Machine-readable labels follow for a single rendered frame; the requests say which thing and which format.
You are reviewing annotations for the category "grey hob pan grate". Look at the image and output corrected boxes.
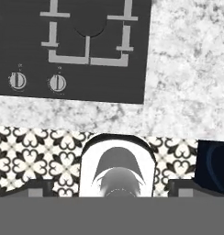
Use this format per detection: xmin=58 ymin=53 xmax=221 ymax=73
xmin=39 ymin=0 xmax=140 ymax=68

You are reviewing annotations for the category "white and black round object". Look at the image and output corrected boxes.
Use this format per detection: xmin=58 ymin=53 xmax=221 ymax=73
xmin=78 ymin=133 xmax=157 ymax=198

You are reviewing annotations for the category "dark navy object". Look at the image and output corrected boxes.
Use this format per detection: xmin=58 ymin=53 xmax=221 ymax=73
xmin=194 ymin=139 xmax=224 ymax=197

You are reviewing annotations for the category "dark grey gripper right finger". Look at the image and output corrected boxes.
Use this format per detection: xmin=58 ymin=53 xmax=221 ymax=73
xmin=168 ymin=179 xmax=224 ymax=198

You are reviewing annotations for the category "dark grey hob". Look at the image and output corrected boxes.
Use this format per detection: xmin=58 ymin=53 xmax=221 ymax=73
xmin=0 ymin=0 xmax=153 ymax=105

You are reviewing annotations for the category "silver hob knob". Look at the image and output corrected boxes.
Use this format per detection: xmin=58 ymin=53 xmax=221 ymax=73
xmin=47 ymin=73 xmax=68 ymax=94
xmin=7 ymin=70 xmax=28 ymax=92

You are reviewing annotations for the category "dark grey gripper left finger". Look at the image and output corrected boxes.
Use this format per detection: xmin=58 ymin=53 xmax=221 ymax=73
xmin=0 ymin=179 xmax=54 ymax=198

